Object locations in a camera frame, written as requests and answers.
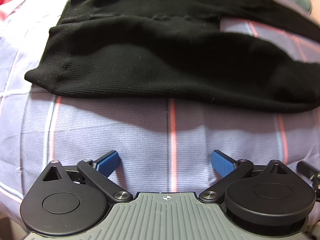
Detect black pants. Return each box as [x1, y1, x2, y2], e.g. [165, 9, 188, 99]
[24, 0, 320, 114]

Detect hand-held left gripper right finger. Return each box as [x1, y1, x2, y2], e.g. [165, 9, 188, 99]
[199, 150, 292, 203]

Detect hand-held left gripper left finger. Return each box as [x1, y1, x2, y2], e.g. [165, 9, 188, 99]
[42, 150, 133, 203]

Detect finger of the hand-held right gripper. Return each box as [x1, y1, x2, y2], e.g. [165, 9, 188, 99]
[297, 160, 320, 203]

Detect purple plaid bed sheet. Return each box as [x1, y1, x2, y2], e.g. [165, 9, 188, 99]
[0, 0, 320, 220]

